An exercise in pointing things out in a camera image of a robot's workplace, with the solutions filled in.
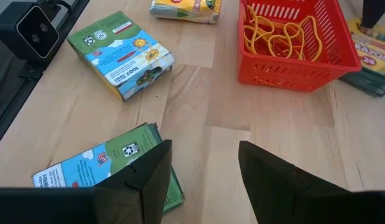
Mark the snack bag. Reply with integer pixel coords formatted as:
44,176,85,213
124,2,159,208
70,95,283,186
149,0,223,25

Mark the yellow thin rubber band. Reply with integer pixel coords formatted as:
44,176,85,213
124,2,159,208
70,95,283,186
282,14,323,63
243,4,276,55

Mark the black table-level camera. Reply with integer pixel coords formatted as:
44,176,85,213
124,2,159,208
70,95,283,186
0,1,61,62

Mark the red plastic basket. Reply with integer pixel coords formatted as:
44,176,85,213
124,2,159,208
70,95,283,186
237,0,363,93

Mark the red thin rubber band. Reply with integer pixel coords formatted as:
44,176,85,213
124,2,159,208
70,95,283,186
257,29,305,60

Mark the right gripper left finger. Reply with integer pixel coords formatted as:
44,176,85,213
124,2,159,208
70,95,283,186
94,139,174,224

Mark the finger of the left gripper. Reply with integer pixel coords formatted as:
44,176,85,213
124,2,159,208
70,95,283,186
361,0,385,30

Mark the yellow-fronted crayon box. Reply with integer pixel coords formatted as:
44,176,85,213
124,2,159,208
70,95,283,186
339,17,385,98

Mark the green blue crayon box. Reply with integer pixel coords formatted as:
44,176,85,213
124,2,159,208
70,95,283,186
67,11,177,102
31,122,185,215

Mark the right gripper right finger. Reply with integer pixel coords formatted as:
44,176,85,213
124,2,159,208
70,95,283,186
238,140,351,224

